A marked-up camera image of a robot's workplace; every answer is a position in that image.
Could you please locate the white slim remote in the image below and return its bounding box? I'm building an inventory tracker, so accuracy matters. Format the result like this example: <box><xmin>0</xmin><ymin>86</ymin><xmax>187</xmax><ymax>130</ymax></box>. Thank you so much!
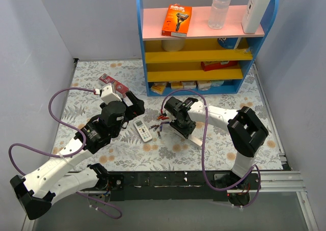
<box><xmin>188</xmin><ymin>135</ymin><xmax>202</xmax><ymax>147</ymax></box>

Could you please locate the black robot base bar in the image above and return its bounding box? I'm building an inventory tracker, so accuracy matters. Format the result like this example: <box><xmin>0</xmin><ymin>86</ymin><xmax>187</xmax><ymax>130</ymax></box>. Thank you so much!
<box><xmin>87</xmin><ymin>171</ymin><xmax>260</xmax><ymax>206</ymax></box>

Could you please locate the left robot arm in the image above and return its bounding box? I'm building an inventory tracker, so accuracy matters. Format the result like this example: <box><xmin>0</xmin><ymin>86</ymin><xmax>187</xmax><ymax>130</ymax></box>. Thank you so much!
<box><xmin>10</xmin><ymin>89</ymin><xmax>145</xmax><ymax>220</ymax></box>

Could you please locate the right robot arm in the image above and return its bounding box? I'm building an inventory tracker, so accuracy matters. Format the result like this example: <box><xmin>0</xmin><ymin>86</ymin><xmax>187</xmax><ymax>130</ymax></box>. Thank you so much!
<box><xmin>164</xmin><ymin>96</ymin><xmax>269</xmax><ymax>189</ymax></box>

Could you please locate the small white remote control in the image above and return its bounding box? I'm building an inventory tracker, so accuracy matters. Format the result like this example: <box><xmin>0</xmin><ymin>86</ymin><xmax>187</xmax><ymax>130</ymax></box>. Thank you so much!
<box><xmin>133</xmin><ymin>119</ymin><xmax>153</xmax><ymax>143</ymax></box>

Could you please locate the red white toothpaste box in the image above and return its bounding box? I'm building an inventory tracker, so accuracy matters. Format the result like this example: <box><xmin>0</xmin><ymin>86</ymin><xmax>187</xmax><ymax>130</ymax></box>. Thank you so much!
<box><xmin>98</xmin><ymin>73</ymin><xmax>129</xmax><ymax>98</ymax></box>

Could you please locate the yellow sponge pack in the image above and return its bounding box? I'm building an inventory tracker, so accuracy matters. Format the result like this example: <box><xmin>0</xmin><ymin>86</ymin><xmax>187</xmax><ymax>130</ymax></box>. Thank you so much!
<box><xmin>151</xmin><ymin>82</ymin><xmax>167</xmax><ymax>95</ymax></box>

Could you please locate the red snack box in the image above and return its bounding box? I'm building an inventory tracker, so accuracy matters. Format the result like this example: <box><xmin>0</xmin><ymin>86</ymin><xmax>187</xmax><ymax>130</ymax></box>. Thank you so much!
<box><xmin>201</xmin><ymin>61</ymin><xmax>238</xmax><ymax>71</ymax></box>

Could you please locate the blue yellow wooden shelf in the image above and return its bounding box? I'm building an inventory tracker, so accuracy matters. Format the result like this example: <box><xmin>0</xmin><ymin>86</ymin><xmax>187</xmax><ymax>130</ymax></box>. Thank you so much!
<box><xmin>136</xmin><ymin>0</ymin><xmax>279</xmax><ymax>96</ymax></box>

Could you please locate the blue paper cup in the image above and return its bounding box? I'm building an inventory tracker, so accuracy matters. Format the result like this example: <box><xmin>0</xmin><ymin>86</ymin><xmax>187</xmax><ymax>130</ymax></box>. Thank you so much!
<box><xmin>218</xmin><ymin>37</ymin><xmax>241</xmax><ymax>49</ymax></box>

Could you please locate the orange razor box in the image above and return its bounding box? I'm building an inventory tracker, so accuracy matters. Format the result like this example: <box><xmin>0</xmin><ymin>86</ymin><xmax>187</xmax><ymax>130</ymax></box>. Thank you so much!
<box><xmin>161</xmin><ymin>4</ymin><xmax>192</xmax><ymax>38</ymax></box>

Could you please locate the clear plastic bottle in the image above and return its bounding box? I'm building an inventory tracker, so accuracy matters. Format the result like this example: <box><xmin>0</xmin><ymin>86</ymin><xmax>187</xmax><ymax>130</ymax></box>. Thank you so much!
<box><xmin>208</xmin><ymin>0</ymin><xmax>231</xmax><ymax>30</ymax></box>

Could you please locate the white plastic bottle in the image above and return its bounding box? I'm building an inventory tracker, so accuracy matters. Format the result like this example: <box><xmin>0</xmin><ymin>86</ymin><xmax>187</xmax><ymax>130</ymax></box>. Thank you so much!
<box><xmin>241</xmin><ymin>0</ymin><xmax>270</xmax><ymax>34</ymax></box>

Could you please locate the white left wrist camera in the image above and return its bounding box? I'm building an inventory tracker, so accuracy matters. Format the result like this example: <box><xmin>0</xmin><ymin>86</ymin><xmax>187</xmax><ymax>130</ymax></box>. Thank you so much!
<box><xmin>94</xmin><ymin>83</ymin><xmax>122</xmax><ymax>105</ymax></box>

